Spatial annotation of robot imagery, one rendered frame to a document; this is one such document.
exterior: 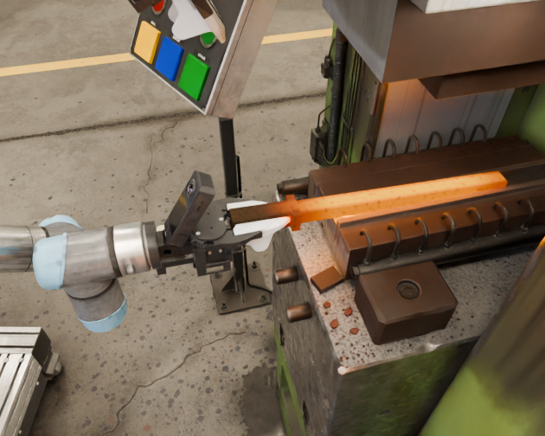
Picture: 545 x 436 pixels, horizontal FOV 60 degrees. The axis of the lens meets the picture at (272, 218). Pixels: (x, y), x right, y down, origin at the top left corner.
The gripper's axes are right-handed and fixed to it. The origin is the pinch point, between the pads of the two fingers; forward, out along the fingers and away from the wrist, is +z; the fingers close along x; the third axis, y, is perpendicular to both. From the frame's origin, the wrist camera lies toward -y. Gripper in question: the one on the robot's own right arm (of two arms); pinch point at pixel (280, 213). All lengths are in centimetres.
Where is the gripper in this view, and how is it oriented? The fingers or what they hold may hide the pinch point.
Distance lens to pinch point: 72.3
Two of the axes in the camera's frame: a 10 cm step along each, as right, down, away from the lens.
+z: 9.7, -1.7, 1.8
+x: 2.5, 7.0, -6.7
